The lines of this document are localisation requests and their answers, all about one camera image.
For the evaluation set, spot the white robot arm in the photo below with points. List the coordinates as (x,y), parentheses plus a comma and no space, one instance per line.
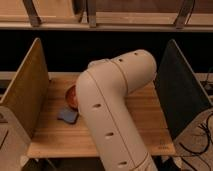
(101,90)

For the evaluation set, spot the orange ceramic bowl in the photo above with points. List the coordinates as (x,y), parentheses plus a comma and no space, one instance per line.
(71,97)

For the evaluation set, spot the wooden shelf with brackets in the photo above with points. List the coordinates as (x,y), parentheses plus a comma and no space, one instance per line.
(108,15)

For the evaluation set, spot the blue sponge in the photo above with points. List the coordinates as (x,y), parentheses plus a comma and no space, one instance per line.
(67,115)

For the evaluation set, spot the left wooden divider panel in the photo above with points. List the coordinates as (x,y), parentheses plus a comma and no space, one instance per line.
(23,98)

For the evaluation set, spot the right dark divider panel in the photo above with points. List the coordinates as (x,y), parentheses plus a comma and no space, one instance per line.
(181,95)

